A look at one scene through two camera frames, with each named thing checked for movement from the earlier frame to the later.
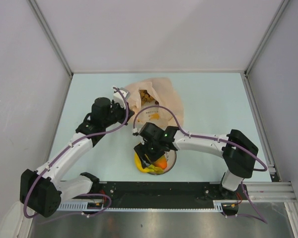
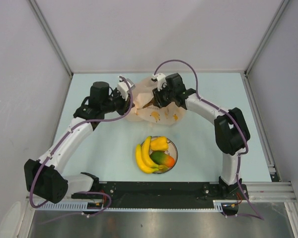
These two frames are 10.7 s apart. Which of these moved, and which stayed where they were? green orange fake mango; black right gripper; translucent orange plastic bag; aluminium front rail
Moved: green orange fake mango; black right gripper
Stayed: aluminium front rail; translucent orange plastic bag
